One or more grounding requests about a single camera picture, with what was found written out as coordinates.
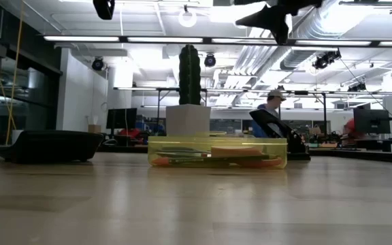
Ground white ring light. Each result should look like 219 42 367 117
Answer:
178 8 198 29

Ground long overhead light strip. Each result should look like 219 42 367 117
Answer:
42 35 392 48

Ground yellow transparent pencil case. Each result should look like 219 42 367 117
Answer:
147 135 288 169

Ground scissors with plastic handles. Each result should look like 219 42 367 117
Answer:
150 146 214 167

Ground white hexagonal plant pot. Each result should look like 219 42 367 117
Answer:
165 103 212 137

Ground person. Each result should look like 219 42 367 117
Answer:
343 117 367 139
250 88 287 139

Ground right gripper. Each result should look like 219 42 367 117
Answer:
235 0 323 45

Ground black computer monitor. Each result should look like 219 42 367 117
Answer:
105 108 138 131
353 108 392 135

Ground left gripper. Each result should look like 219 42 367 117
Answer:
93 0 116 20

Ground black desk calculator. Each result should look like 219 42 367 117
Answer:
2 130 104 164

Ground round black ceiling spotlight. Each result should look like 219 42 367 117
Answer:
91 56 105 71
203 53 217 68

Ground pink sticky notepad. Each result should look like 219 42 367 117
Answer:
210 146 265 158

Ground green cactus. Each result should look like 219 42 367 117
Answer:
178 44 202 105

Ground cardboard tissue box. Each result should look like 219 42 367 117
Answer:
87 115 102 134

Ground black ceiling camera mount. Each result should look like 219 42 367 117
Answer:
312 49 342 71

